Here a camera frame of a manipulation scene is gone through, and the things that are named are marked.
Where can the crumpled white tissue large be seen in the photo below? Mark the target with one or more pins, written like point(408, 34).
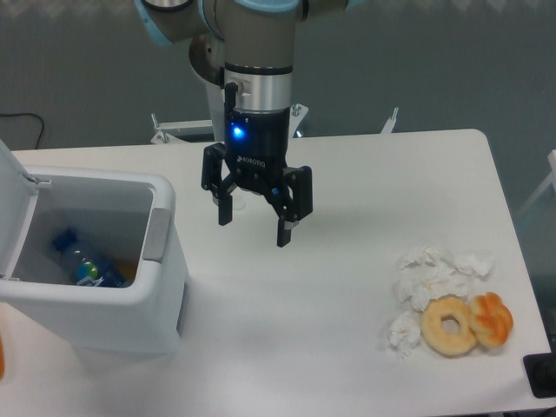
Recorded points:
point(428, 273)

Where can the blue plastic bottle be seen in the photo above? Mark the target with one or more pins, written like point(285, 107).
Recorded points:
point(84, 264)

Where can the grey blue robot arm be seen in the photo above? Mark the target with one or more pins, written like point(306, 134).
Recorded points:
point(244, 50)

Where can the black device at corner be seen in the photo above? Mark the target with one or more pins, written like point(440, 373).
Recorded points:
point(540, 372)

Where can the orange object at edge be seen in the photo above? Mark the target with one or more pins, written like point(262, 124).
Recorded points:
point(2, 360)

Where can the white frame at right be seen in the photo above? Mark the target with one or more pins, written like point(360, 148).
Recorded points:
point(540, 199)

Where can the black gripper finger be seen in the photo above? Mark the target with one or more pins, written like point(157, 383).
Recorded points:
point(220, 188)
point(294, 202)

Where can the white metal base frame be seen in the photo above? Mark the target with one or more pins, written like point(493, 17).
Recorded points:
point(204, 131)

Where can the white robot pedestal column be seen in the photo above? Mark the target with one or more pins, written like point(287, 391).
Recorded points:
point(207, 59)

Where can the plain ring donut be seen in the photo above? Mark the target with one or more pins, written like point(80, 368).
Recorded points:
point(445, 327)

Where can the orange glazed twisted bun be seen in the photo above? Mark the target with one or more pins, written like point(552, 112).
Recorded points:
point(490, 320)

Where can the crumpled white tissue small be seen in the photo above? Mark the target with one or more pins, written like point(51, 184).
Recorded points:
point(404, 333)

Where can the white trash can body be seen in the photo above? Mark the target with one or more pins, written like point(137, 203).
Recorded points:
point(130, 218)

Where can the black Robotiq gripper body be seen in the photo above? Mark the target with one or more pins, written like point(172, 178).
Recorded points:
point(256, 144)

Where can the white trash can lid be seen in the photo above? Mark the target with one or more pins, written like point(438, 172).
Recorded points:
point(19, 195)

